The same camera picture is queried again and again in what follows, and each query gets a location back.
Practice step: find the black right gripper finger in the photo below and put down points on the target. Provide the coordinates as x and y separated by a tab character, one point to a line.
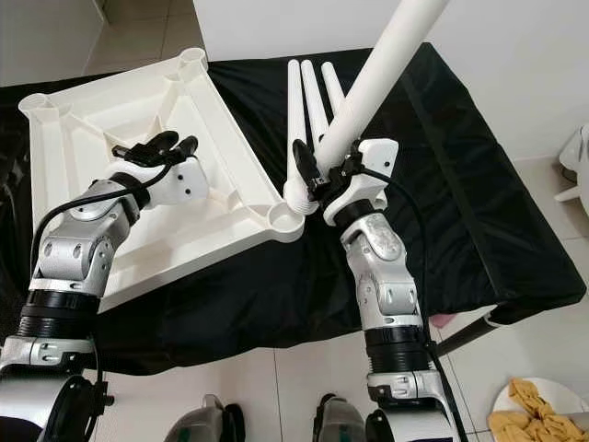
304	158

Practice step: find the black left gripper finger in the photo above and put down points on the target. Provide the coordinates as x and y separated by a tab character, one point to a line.
164	142
190	145

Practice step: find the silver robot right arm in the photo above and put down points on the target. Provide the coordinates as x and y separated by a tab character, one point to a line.
386	276

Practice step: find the black tablecloth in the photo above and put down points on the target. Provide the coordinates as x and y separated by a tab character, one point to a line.
451	184

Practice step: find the pink cloth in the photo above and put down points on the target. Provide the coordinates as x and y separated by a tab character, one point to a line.
440	319

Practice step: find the grey robot left foot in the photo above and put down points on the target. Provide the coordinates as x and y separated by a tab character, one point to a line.
202	424

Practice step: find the yellow cloth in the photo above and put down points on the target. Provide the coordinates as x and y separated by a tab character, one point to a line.
529	414

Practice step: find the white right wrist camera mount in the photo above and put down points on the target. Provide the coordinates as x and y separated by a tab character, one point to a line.
368	180

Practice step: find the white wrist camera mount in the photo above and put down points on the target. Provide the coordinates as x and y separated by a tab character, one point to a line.
368	180
184	180

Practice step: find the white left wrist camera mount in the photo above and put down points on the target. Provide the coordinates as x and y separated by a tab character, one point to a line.
184	180

